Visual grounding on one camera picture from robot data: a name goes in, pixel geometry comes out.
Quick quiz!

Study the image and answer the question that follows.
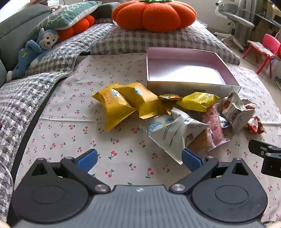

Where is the orange cake clear packet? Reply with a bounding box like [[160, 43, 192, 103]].
[[187, 128, 217, 154]]

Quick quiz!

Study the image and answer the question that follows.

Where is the white blue snack packet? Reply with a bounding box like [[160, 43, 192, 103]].
[[145, 113, 176, 137]]

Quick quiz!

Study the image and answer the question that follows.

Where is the wooden desk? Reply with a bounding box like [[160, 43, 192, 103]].
[[255, 0, 281, 42]]

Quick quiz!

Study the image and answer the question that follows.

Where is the flat yellow snack packet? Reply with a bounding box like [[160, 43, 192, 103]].
[[176, 92, 220, 112]]

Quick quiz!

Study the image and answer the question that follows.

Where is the grey curtain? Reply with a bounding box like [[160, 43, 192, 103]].
[[238, 0, 253, 14]]

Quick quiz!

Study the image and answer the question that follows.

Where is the pink cake clear packet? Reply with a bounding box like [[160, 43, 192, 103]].
[[201, 105, 230, 147]]

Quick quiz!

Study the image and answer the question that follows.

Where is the pink child chair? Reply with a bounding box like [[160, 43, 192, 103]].
[[243, 33, 281, 75]]

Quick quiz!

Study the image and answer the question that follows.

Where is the small orange pumpkin cushion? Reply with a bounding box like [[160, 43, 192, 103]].
[[57, 15, 95, 42]]

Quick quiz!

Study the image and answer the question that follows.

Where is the red snack packet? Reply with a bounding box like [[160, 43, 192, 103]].
[[246, 116, 266, 135]]

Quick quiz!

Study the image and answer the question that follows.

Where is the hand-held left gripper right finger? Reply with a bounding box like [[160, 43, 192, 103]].
[[169, 149, 256, 194]]

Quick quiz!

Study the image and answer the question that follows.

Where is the white cookie print packet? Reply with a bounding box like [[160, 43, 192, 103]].
[[219, 92, 258, 134]]

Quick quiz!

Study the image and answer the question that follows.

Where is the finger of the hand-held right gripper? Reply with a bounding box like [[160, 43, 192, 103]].
[[248, 138, 281, 176]]

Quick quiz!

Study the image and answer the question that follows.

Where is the grey checked pillow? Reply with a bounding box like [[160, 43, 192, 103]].
[[90, 21, 241, 65]]

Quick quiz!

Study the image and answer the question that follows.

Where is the white cardboard box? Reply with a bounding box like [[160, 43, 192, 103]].
[[267, 58, 281, 81]]

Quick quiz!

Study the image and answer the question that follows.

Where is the small blue white packet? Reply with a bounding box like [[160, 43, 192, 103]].
[[218, 116, 231, 129]]

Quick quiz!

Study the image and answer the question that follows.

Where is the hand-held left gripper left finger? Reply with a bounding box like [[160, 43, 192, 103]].
[[22, 149, 111, 194]]

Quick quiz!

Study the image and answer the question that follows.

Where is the cloth chair pad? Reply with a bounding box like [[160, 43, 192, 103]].
[[248, 41, 276, 58]]

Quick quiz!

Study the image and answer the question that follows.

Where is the blue monkey plush toy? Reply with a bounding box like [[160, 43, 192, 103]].
[[6, 28, 60, 82]]

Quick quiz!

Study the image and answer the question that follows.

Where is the grey checked blanket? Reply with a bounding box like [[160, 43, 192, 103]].
[[0, 23, 115, 220]]

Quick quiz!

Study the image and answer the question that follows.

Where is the gold bar snack packet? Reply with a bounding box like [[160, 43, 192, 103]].
[[164, 102, 176, 115]]

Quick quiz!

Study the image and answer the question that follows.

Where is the pink cardboard box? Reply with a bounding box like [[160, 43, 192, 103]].
[[146, 47, 241, 97]]

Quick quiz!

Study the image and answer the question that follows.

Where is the large white snack packet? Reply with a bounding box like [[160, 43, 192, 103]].
[[148, 107, 210, 165]]

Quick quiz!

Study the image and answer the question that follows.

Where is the small gold snack packet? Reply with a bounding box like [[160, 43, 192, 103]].
[[158, 93, 182, 102]]

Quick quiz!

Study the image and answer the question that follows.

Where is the large orange pumpkin cushion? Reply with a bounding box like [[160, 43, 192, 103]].
[[112, 0, 197, 33]]

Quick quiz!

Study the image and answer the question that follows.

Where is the yellow snack packet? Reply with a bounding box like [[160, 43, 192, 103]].
[[176, 92, 220, 112], [92, 82, 138, 132], [114, 83, 167, 119]]

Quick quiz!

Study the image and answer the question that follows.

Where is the green leaf print pillow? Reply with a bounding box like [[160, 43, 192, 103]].
[[35, 1, 102, 30]]

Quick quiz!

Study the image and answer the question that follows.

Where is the grey office chair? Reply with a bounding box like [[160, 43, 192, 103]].
[[214, 0, 255, 52]]

